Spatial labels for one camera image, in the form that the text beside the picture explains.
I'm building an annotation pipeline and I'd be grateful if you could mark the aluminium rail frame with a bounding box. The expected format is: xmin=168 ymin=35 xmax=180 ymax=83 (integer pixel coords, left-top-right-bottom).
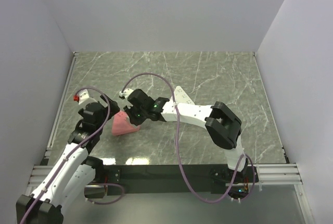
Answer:
xmin=25 ymin=52 xmax=82 ymax=194

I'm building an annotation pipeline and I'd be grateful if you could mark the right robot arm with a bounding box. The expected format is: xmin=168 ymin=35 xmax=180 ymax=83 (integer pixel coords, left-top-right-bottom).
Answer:
xmin=119 ymin=86 xmax=248 ymax=182

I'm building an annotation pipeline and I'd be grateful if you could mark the white triangular power strip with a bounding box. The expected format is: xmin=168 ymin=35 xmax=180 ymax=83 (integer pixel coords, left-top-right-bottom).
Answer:
xmin=174 ymin=86 xmax=195 ymax=105

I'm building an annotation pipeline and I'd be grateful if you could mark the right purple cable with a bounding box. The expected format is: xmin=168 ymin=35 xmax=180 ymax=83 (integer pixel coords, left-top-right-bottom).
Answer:
xmin=121 ymin=73 xmax=257 ymax=204

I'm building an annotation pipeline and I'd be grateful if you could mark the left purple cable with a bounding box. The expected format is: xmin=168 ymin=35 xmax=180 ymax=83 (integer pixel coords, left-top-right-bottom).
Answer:
xmin=19 ymin=85 xmax=125 ymax=224

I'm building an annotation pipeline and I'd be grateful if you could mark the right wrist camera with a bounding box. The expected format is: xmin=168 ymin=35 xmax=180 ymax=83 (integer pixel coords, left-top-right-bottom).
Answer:
xmin=119 ymin=89 xmax=133 ymax=99

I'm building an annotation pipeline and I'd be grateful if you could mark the pink triangular power strip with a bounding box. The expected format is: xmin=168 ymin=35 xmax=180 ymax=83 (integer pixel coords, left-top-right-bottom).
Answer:
xmin=111 ymin=111 xmax=140 ymax=136

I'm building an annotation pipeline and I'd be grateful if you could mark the purple cable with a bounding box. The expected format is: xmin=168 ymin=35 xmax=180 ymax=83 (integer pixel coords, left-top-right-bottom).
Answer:
xmin=121 ymin=73 xmax=257 ymax=204
xmin=19 ymin=85 xmax=125 ymax=224

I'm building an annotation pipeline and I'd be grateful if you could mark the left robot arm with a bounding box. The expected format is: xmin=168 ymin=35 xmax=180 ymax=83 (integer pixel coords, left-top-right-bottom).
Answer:
xmin=16 ymin=89 xmax=120 ymax=223

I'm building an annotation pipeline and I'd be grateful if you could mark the black base beam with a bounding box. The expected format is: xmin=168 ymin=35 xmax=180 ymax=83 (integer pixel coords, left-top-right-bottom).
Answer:
xmin=103 ymin=164 xmax=235 ymax=196

